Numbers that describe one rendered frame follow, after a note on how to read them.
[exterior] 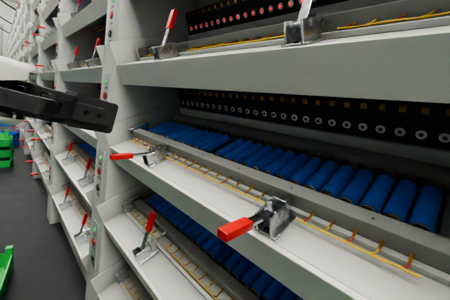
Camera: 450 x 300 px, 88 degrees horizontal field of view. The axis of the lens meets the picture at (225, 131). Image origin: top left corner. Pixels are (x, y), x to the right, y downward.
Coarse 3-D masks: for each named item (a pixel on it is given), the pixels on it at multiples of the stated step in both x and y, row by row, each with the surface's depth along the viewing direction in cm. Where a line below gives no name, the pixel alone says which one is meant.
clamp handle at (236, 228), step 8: (272, 208) 24; (256, 216) 23; (264, 216) 23; (272, 216) 24; (232, 224) 20; (240, 224) 20; (248, 224) 21; (224, 232) 19; (232, 232) 19; (240, 232) 20; (224, 240) 19
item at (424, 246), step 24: (168, 144) 44; (216, 168) 35; (240, 168) 32; (240, 192) 30; (264, 192) 28; (288, 192) 26; (312, 192) 25; (336, 216) 23; (360, 216) 21; (384, 216) 21; (384, 240) 20; (408, 240) 18; (432, 240) 18; (408, 264) 18; (432, 264) 18
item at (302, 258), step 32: (128, 128) 57; (256, 128) 45; (288, 128) 40; (128, 160) 48; (448, 160) 26; (160, 192) 40; (192, 192) 33; (224, 192) 32; (224, 224) 28; (448, 224) 22; (256, 256) 25; (288, 256) 21; (320, 256) 21; (352, 256) 20; (384, 256) 20; (288, 288) 23; (320, 288) 20; (352, 288) 18; (384, 288) 18; (416, 288) 17; (448, 288) 17
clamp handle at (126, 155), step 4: (148, 148) 42; (148, 152) 43; (152, 152) 43; (112, 156) 38; (116, 156) 38; (120, 156) 38; (124, 156) 39; (128, 156) 39; (132, 156) 40; (136, 156) 41; (140, 156) 41; (112, 160) 38
